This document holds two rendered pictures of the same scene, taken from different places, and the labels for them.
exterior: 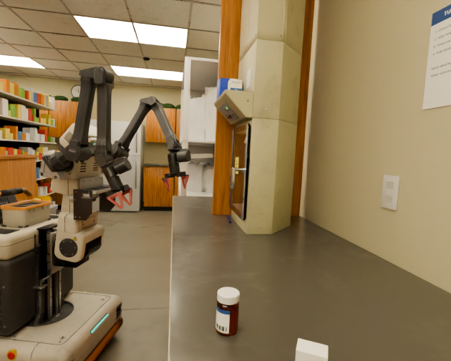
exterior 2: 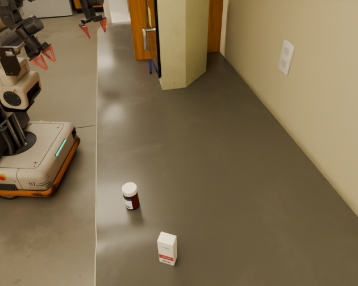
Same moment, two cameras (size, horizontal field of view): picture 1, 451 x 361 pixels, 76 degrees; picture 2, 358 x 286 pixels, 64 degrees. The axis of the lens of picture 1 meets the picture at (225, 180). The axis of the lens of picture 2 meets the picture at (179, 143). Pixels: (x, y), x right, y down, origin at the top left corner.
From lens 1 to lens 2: 0.36 m
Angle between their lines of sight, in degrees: 35
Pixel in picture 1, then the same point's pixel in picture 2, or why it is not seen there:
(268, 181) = (178, 41)
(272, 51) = not seen: outside the picture
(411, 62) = not seen: outside the picture
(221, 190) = (140, 35)
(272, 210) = (184, 67)
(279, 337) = (165, 206)
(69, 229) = (5, 83)
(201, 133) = not seen: outside the picture
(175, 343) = (99, 218)
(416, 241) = (295, 105)
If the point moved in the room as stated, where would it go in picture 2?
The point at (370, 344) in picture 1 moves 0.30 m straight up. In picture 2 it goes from (222, 206) to (233, 120)
